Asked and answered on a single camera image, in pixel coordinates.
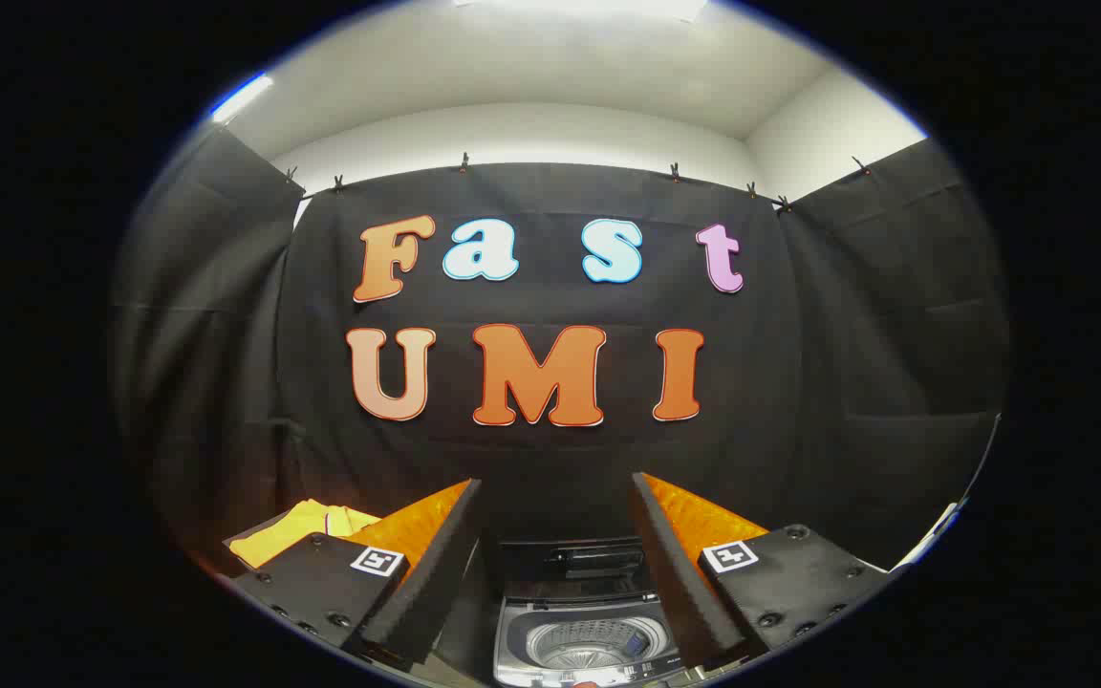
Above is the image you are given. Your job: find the ceiling light panel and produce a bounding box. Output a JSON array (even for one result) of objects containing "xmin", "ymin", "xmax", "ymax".
[{"xmin": 455, "ymin": 0, "xmax": 709, "ymax": 22}]

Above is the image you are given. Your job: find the grey washing machine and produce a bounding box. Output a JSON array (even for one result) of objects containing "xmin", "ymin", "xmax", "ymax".
[{"xmin": 493, "ymin": 591, "xmax": 695, "ymax": 688}]

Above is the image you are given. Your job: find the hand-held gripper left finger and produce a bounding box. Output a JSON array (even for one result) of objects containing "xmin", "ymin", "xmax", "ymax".
[{"xmin": 222, "ymin": 478, "xmax": 483, "ymax": 670}]

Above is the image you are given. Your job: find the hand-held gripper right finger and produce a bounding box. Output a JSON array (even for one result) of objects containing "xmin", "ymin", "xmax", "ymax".
[{"xmin": 633, "ymin": 472, "xmax": 896, "ymax": 670}]

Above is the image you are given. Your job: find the plain black side cloth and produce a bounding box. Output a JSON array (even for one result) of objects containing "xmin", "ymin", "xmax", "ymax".
[
  {"xmin": 778, "ymin": 139, "xmax": 1010, "ymax": 574},
  {"xmin": 111, "ymin": 124, "xmax": 305, "ymax": 574}
]

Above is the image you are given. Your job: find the grey platform box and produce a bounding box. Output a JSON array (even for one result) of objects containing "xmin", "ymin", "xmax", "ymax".
[{"xmin": 222, "ymin": 506, "xmax": 303, "ymax": 548}]

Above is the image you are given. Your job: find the white board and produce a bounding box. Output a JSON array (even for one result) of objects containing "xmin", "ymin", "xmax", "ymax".
[{"xmin": 895, "ymin": 502, "xmax": 968, "ymax": 570}]

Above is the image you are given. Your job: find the ceiling light strip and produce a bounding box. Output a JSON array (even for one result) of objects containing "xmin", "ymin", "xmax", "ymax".
[{"xmin": 209, "ymin": 72, "xmax": 276, "ymax": 125}]

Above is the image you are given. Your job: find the orange polo shirt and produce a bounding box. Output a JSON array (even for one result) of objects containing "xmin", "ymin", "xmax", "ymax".
[{"xmin": 228, "ymin": 499, "xmax": 382, "ymax": 570}]

